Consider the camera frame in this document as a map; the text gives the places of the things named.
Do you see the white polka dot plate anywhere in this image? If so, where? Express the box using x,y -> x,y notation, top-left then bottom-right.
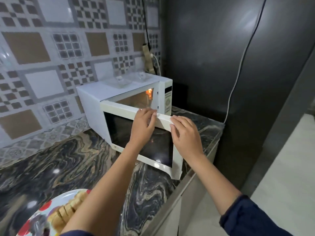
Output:
16,188 -> 92,236

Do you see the white base cabinet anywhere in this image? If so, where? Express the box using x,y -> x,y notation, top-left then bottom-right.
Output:
147,140 -> 220,236

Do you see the beige power strip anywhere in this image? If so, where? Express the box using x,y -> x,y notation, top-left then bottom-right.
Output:
141,44 -> 156,74

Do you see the person's right forearm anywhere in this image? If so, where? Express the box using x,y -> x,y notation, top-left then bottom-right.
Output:
191,154 -> 243,216

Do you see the white microwave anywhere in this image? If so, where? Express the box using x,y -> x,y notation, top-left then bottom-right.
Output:
75,75 -> 184,180

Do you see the black hanging cable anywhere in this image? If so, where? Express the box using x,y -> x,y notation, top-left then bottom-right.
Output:
141,0 -> 151,50

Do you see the person's right hand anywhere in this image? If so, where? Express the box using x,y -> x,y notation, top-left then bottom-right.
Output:
170,115 -> 205,161

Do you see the person's left hand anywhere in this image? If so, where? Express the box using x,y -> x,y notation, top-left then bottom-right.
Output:
129,107 -> 158,149

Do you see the person's left forearm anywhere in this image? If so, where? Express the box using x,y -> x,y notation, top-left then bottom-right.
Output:
60,142 -> 141,236

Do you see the grey curved cable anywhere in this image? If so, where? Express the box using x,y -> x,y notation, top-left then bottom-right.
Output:
222,0 -> 269,125

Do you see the silver refrigerator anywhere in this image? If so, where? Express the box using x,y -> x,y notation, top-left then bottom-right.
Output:
160,0 -> 315,197

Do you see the sliced brown bread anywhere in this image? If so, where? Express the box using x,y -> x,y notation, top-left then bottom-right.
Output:
69,190 -> 88,212
48,204 -> 74,234

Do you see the clear plastic container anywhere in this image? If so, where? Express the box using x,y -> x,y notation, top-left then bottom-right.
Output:
130,70 -> 152,84
104,72 -> 132,88

